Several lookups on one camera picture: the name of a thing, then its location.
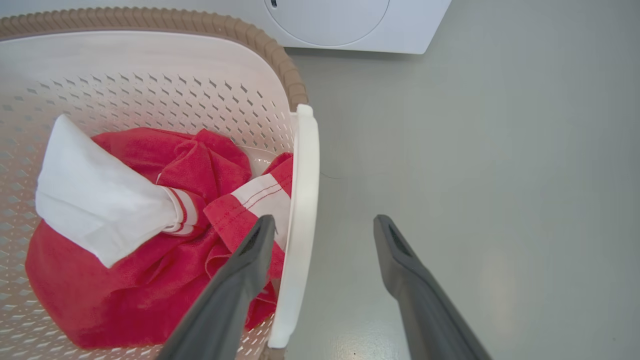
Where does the white perforated laundry basket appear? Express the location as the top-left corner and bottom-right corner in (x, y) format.
(0, 6), (321, 360)

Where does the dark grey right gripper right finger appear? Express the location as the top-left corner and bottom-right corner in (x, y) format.
(373, 214), (494, 360)

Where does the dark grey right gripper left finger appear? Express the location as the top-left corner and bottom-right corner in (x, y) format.
(156, 214), (277, 360)

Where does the red and white garment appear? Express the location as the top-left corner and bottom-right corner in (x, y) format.
(25, 114), (294, 350)

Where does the round washing machine door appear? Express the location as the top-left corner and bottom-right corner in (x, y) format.
(263, 0), (391, 48)

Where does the white washing machine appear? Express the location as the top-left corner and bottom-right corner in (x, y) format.
(220, 0), (453, 55)

